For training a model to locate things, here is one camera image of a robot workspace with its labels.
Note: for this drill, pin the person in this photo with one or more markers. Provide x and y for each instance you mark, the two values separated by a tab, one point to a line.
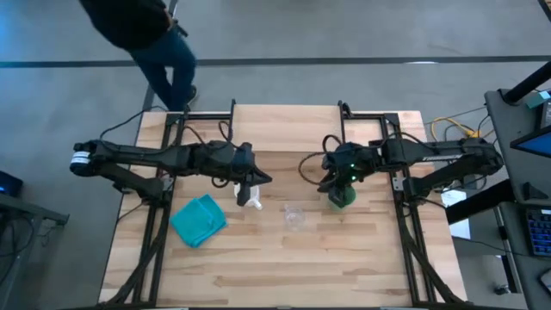
129	21

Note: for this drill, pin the white paper sheet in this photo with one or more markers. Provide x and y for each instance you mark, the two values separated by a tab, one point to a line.
458	202

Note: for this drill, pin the clear glass cup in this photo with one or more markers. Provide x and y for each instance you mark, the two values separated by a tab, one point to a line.
295	217

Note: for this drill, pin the white ceramic mug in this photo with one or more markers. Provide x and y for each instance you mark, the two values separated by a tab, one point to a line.
255	196

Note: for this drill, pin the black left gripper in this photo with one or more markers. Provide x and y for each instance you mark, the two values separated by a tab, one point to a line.
243	165

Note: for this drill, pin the blue lit monitor screen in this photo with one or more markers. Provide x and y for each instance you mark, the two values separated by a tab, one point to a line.
536	144

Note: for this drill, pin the grey operator desk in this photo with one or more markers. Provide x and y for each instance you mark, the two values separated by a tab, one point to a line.
503	142

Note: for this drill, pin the black diagonal desk beam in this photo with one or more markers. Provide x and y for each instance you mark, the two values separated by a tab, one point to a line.
478	202

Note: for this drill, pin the black diagonal pole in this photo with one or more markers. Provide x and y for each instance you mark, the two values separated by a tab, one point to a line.
529	84

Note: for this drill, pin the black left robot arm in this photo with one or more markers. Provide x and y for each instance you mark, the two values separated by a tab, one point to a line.
129	155

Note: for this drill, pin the silver metal bracket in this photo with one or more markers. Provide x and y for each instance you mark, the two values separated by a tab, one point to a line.
398	184

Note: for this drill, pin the teal small box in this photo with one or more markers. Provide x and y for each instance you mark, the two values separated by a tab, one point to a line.
538	99

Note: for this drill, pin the green plastic cup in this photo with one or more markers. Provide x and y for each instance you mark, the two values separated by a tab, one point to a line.
351	196

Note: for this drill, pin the black device with blue light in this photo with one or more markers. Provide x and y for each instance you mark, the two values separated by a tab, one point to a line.
8	184

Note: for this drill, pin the wooden shelf with black legs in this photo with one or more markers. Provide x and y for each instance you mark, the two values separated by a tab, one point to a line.
284	127

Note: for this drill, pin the grey side table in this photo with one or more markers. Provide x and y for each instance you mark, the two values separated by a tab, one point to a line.
26	211

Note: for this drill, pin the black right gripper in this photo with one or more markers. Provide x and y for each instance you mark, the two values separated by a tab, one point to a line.
348	161

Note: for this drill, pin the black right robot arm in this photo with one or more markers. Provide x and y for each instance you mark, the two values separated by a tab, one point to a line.
430	157

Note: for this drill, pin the black keyboard with blue keys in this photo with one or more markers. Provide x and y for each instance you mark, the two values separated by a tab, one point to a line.
540	232

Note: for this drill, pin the teal folded cloth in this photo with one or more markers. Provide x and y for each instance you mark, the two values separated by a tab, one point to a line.
198	220

